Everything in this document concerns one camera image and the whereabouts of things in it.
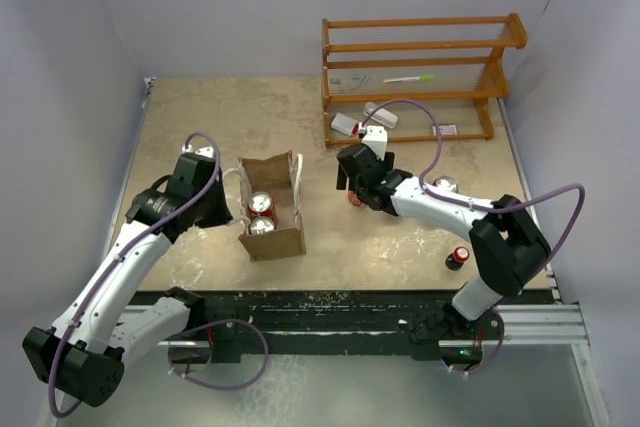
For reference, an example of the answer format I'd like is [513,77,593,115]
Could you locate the red cola can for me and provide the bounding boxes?
[347,191,362,207]
[247,191,276,221]

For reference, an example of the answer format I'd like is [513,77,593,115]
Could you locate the purple Fanta can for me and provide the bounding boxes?
[248,216,276,235]
[432,176,459,193]

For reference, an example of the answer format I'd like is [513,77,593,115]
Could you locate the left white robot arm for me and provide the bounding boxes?
[22,147,232,407]

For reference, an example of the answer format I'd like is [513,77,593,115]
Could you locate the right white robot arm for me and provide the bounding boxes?
[336,144,551,338]

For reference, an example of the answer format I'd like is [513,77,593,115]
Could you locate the white and red box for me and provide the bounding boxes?
[329,113,360,137]

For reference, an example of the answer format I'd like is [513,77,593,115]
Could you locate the white stapler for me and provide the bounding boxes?
[363,102,398,129]

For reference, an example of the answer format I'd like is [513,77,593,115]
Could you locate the small red label card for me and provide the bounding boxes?
[432,124,458,136]

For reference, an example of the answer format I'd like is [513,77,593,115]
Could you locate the dark bottle with red cap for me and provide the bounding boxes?
[445,246,470,271]

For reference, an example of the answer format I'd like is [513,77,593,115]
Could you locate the orange wooden shelf rack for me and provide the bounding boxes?
[321,13,528,147]

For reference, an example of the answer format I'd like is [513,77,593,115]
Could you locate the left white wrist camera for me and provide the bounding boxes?
[181,144,215,159]

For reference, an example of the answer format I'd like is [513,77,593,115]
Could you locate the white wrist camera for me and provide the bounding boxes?
[357,123,388,160]
[181,144,215,159]

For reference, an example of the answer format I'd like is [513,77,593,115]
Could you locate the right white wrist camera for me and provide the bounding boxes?
[357,123,388,160]

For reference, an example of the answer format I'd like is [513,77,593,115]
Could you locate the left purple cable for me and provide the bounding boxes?
[47,131,271,420]

